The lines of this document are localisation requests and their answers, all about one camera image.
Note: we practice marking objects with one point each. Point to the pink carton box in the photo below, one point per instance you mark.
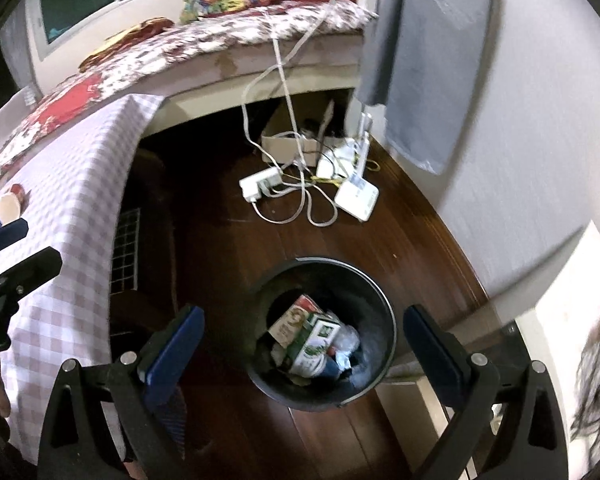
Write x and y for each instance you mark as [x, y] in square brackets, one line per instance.
[292, 322]

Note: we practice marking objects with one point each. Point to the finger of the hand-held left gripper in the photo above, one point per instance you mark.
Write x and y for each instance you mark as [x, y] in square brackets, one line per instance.
[30, 270]
[5, 237]

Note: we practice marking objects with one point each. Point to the gold red folded blanket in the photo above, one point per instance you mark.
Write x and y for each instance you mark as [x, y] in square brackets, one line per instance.
[130, 35]

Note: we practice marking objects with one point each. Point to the blue patterned paper cup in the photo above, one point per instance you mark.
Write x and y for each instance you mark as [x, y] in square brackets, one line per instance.
[337, 365]

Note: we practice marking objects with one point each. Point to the small white device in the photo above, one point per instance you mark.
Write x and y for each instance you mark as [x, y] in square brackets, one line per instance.
[332, 162]

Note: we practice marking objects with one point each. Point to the grey hanging cloth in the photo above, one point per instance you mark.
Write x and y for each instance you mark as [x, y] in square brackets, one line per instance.
[420, 60]

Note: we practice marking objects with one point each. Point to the cardboard box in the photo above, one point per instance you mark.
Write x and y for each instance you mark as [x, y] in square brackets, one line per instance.
[280, 145]

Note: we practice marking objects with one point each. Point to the black trash bin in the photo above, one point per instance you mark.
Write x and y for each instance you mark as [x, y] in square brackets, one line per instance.
[375, 320]

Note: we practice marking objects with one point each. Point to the clear plastic bag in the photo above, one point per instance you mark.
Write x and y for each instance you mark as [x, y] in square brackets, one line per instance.
[347, 340]

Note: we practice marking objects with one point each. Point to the green white drink carton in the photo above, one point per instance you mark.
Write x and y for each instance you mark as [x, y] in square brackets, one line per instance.
[312, 345]

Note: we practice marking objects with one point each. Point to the white power strip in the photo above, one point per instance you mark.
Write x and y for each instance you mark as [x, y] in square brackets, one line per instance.
[260, 182]

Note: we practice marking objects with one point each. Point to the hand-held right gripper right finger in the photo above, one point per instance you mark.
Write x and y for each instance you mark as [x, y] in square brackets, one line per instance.
[430, 355]

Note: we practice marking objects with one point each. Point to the red floral bed quilt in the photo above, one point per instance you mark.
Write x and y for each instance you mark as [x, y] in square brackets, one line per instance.
[180, 45]

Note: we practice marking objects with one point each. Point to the red paper cup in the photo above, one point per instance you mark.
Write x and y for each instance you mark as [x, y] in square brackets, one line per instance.
[16, 192]

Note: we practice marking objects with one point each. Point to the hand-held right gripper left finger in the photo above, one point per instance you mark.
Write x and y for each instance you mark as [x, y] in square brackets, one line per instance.
[172, 355]

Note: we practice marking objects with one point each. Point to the flat white router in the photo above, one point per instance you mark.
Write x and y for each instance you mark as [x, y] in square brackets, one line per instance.
[357, 197]

